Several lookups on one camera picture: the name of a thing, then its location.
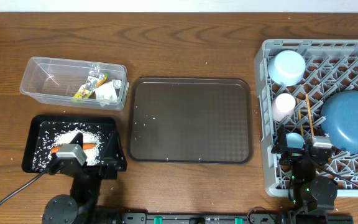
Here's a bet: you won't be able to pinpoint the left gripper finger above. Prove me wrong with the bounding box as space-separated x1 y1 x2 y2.
103 131 127 171
61 132 83 146

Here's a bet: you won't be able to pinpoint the orange carrot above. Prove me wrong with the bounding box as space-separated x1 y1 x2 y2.
51 143 96 153

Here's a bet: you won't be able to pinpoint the light blue cup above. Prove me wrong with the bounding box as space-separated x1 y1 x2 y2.
286 133 305 149

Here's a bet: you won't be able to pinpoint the white rice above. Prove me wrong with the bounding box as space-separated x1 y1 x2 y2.
30 121 114 172

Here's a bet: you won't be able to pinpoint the pink cup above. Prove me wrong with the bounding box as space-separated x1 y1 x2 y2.
272 93 296 122

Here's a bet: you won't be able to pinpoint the wooden chopstick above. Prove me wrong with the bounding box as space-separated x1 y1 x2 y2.
296 98 305 137
305 93 314 139

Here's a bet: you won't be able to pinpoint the white tissue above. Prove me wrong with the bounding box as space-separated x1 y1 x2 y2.
94 80 122 106

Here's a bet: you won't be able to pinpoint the dark blue plate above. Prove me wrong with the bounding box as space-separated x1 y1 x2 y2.
321 90 358 154

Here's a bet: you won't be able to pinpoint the yellow snack wrapper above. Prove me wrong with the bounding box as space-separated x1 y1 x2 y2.
73 64 108 99

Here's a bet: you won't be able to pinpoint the light blue bowl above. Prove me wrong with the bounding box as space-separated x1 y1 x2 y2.
267 50 306 86

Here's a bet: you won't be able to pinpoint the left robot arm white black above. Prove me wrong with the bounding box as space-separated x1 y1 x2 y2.
42 131 127 223

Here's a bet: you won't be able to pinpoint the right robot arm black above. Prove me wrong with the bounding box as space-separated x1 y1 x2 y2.
272 125 338 223

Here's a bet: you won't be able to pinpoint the black waste tray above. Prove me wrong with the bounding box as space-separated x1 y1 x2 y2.
22 114 117 173

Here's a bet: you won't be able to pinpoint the grey dishwasher rack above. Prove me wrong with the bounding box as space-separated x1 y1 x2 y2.
254 39 358 197

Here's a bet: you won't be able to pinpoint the brown serving tray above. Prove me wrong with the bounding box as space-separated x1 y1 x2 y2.
127 77 254 164

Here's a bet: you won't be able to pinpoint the clear plastic bin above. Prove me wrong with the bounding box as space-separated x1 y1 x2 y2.
20 57 129 111

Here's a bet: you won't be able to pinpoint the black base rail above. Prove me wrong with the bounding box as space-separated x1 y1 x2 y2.
118 207 354 224

